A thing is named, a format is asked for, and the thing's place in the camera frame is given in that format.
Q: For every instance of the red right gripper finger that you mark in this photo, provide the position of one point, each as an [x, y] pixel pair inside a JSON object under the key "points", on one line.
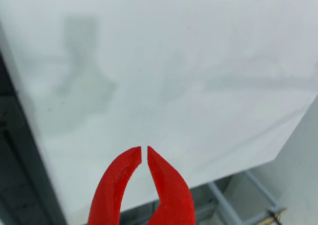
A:
{"points": [[171, 192]]}

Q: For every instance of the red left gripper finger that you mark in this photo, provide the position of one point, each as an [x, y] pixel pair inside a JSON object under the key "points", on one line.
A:
{"points": [[111, 185]]}

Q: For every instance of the small wooden piece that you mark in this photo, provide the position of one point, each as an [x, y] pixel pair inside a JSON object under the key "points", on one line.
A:
{"points": [[275, 217]]}

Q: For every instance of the grey metal floor frame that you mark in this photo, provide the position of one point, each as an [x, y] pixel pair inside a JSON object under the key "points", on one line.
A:
{"points": [[223, 205]]}

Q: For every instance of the black aluminium rail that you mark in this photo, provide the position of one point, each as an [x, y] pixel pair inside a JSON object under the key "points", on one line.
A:
{"points": [[15, 172]]}

